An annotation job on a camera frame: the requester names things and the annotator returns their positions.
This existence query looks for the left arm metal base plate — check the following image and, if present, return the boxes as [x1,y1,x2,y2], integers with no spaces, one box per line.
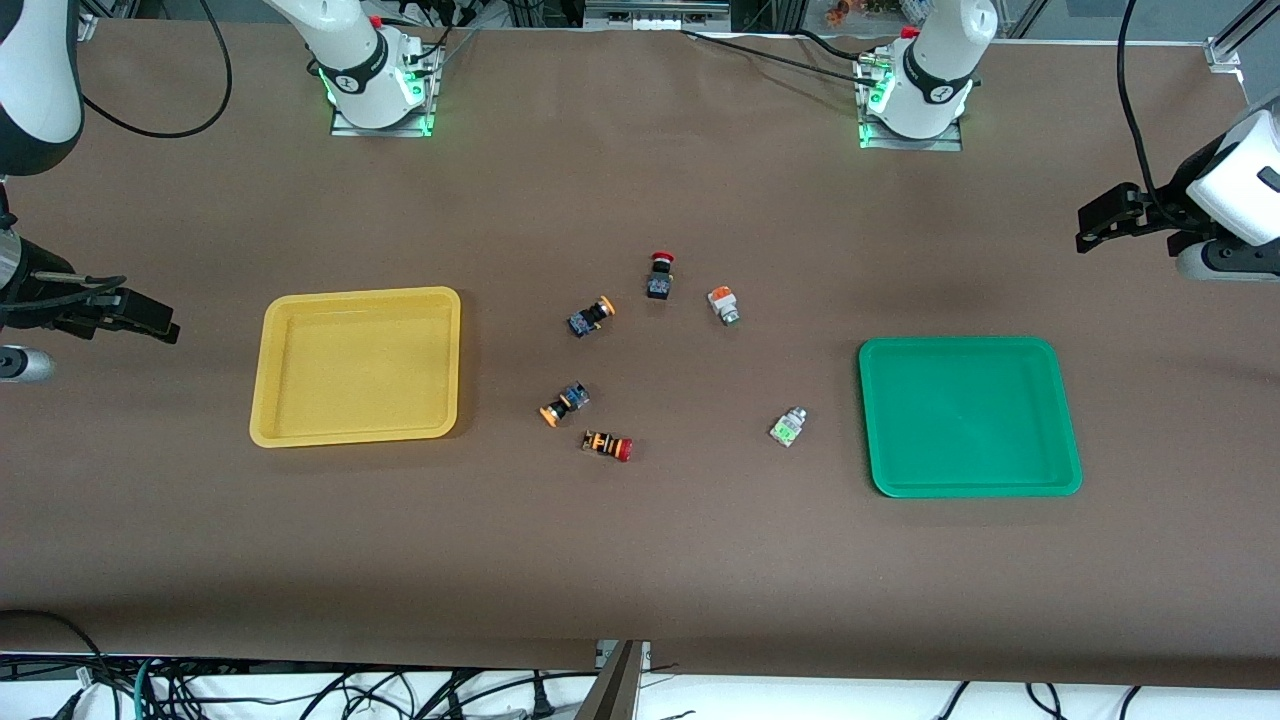
[857,55,965,153]

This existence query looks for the black cable tangle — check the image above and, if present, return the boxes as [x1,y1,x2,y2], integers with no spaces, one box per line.
[0,608,601,720]

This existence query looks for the black base power cable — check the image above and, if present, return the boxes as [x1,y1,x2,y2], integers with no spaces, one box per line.
[680,28,893,83]

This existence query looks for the metal table support post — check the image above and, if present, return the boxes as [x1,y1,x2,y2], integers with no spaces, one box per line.
[575,640,653,720]

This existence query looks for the grey metal rail block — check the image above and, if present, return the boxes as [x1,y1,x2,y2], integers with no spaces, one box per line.
[584,0,732,31]

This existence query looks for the brown table cover sheet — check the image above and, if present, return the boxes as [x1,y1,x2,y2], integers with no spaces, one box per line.
[0,18,1280,691]

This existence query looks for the teal cable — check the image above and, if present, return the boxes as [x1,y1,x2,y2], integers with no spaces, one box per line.
[132,657,163,720]

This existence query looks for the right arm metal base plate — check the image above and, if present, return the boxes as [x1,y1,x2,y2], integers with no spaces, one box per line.
[328,45,439,139]

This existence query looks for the silver cylinder left gripper attachment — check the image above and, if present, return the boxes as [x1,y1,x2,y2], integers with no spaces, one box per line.
[1175,242,1280,282]

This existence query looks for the green plastic tray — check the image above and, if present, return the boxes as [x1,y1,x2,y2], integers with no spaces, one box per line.
[858,337,1084,499]

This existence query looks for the yellow plastic tray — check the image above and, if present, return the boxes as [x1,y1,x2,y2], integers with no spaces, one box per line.
[249,286,462,449]

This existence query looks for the yellow capped blue pushbutton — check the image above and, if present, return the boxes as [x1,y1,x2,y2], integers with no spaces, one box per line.
[567,296,617,339]

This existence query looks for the orange-capped black button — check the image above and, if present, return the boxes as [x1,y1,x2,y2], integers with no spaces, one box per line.
[539,381,591,428]

